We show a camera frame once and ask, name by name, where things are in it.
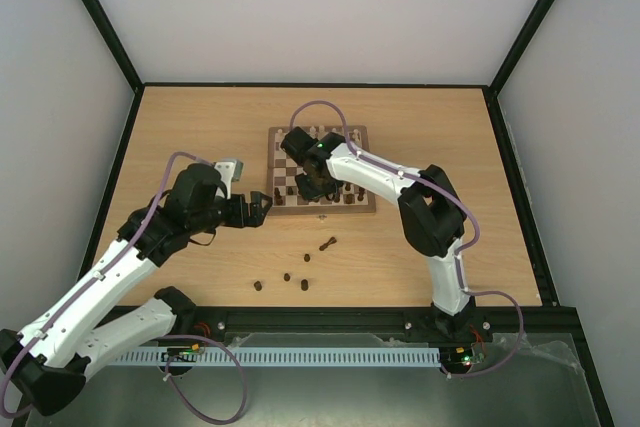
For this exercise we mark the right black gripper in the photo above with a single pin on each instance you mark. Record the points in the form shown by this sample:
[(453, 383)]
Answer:
[(310, 185)]

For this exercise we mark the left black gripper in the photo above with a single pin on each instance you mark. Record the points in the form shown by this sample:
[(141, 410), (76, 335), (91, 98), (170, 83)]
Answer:
[(256, 217)]

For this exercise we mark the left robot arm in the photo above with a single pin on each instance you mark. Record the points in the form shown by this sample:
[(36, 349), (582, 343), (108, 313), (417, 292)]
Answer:
[(51, 359)]

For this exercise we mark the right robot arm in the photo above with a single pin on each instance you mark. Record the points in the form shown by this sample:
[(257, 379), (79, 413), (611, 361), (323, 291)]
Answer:
[(431, 213)]

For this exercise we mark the wooden chess board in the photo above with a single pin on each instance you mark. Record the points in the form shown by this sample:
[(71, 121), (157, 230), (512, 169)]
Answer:
[(287, 200)]

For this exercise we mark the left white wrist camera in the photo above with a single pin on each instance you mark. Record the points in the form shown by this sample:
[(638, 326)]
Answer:
[(230, 171)]

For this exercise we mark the light blue cable duct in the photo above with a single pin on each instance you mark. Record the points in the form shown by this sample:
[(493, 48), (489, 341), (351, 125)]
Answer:
[(421, 357)]

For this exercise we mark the black aluminium frame rail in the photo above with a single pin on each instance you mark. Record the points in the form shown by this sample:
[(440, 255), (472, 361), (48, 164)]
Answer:
[(412, 325)]

